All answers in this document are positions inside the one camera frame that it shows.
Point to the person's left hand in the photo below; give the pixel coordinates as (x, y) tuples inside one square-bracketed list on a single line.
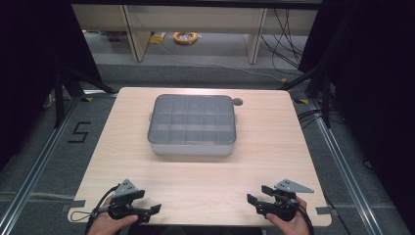
[(106, 224)]

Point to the round grey table grommet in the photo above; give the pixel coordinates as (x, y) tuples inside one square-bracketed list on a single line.
[(238, 102)]

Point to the dark curtain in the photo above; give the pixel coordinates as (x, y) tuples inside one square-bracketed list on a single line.
[(32, 65), (375, 81)]

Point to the grey compartment storage box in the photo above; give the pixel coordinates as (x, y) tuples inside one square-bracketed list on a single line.
[(192, 148)]

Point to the aluminium floor rail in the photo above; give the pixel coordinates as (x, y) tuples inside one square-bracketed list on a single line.
[(345, 169), (36, 163)]

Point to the grey tape strip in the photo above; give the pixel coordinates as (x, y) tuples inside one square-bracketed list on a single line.
[(75, 204), (323, 210)]

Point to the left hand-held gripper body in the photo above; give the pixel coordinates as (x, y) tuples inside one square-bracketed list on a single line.
[(121, 206)]

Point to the grey plastic compartment box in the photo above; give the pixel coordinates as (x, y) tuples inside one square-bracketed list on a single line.
[(192, 119)]

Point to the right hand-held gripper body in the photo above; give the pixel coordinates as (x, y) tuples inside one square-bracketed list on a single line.
[(281, 204)]

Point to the black metal stand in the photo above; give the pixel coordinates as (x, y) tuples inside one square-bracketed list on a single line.
[(326, 98), (59, 98)]

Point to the yellow black floor tape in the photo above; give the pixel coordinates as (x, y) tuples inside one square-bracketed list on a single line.
[(301, 101), (86, 99)]

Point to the yellow packet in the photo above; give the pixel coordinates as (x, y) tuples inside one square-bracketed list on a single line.
[(158, 38)]

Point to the white desk frame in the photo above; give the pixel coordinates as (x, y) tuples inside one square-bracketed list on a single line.
[(195, 19)]

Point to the person's right hand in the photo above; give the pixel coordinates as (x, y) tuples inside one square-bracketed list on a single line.
[(293, 225)]

